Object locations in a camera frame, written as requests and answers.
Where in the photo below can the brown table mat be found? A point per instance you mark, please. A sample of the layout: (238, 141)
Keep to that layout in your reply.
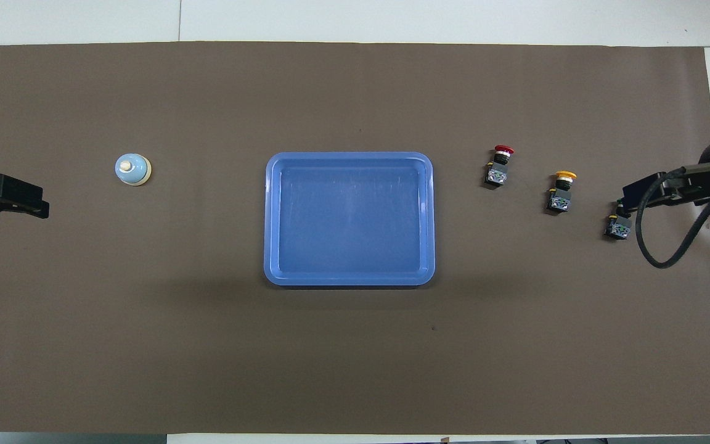
(145, 339)

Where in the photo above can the blue plastic tray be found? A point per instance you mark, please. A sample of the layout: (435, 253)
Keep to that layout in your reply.
(349, 222)

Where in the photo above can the red push button switch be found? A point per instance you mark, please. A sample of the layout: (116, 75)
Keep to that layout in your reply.
(498, 174)

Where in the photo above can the green push button switch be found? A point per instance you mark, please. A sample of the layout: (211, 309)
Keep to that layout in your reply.
(619, 229)

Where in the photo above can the light blue service bell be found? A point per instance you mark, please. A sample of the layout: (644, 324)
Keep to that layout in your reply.
(133, 170)

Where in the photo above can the yellow push button switch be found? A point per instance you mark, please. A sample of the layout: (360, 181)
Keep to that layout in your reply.
(559, 198)

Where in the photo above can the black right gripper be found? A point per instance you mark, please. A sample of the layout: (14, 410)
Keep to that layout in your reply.
(669, 190)

